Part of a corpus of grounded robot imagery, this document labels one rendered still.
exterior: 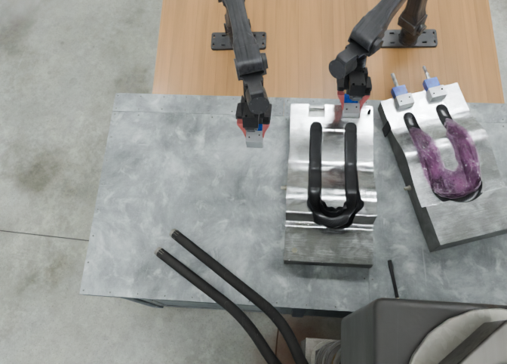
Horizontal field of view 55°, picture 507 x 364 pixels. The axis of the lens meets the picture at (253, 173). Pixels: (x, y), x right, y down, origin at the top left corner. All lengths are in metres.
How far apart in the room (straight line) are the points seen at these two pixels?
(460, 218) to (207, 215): 0.76
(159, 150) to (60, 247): 1.06
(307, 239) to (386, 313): 1.18
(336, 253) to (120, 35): 1.97
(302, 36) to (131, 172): 0.78
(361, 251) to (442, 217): 0.25
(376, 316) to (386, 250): 1.26
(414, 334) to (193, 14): 1.73
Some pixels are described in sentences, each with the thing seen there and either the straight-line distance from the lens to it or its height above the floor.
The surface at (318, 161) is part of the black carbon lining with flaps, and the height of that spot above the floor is 0.88.
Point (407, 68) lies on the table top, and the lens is 1.81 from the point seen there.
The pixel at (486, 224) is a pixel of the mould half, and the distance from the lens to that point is 1.54.
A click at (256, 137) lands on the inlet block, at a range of 1.47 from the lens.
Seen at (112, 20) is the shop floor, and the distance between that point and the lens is 3.07.
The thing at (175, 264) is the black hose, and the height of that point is 0.84.
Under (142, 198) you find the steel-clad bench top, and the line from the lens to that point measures 1.64.
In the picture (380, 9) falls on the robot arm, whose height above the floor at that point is 1.19.
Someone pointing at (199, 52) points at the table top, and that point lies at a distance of 1.84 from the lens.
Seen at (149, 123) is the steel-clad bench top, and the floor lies 0.80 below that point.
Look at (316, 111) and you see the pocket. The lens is 1.62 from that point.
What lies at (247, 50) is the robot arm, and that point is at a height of 1.21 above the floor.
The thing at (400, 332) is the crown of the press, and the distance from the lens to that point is 0.31.
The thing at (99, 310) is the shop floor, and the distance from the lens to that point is 2.47.
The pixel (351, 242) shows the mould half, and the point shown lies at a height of 0.86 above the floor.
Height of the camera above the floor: 2.31
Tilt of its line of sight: 70 degrees down
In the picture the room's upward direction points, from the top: 12 degrees counter-clockwise
